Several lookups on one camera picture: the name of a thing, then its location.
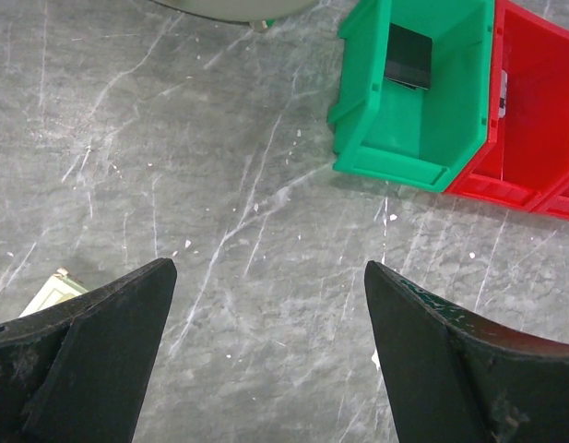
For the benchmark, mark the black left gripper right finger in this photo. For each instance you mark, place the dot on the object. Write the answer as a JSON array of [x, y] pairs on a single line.
[[452, 375]]

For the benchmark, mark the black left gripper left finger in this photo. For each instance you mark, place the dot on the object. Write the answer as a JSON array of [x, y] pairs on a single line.
[[79, 371]]

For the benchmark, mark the silver card in red bin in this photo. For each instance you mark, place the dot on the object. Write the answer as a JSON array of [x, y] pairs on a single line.
[[503, 94]]

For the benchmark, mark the black card in green bin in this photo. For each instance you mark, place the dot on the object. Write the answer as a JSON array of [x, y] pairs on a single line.
[[408, 60]]

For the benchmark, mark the white small cardboard box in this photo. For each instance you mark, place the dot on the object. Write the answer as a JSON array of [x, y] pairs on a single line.
[[59, 287]]

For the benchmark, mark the red plastic double bin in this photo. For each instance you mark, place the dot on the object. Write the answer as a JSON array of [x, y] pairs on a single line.
[[524, 163]]

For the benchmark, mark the green plastic bin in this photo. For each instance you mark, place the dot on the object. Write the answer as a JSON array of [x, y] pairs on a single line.
[[415, 137]]

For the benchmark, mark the cream round drawer cabinet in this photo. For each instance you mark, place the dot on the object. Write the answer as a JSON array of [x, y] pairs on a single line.
[[255, 13]]

